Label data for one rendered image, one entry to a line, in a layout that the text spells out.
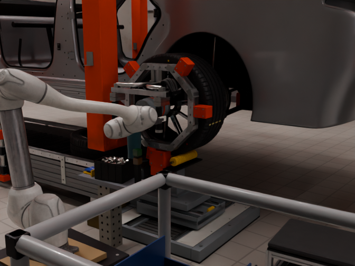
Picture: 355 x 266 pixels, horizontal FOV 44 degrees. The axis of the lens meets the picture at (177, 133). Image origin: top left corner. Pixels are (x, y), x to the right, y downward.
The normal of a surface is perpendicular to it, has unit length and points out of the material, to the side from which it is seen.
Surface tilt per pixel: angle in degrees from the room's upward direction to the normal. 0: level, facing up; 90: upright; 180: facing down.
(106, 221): 90
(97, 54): 90
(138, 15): 90
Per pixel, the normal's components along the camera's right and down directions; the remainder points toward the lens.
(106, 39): 0.82, 0.13
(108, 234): -0.57, 0.18
